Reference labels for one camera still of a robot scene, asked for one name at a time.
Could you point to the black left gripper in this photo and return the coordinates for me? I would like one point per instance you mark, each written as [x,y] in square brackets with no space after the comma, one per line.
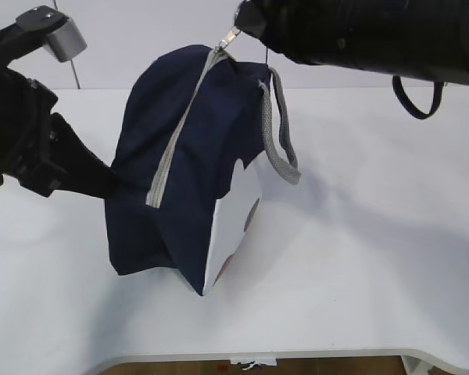
[40,149]

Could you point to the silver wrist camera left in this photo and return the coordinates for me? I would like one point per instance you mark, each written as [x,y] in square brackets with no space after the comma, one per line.
[57,33]

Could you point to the white table bracket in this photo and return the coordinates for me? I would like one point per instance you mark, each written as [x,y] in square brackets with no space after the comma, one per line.
[253,362]

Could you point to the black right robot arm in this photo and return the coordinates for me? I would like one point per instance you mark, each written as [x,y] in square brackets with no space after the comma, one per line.
[424,39]

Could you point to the white table leg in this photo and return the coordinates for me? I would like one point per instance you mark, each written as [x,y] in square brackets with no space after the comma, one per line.
[415,366]

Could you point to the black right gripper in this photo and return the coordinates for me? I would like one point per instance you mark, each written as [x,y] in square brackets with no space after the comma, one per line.
[250,19]

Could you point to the navy blue lunch bag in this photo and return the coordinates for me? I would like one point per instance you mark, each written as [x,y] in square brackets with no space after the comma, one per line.
[196,124]

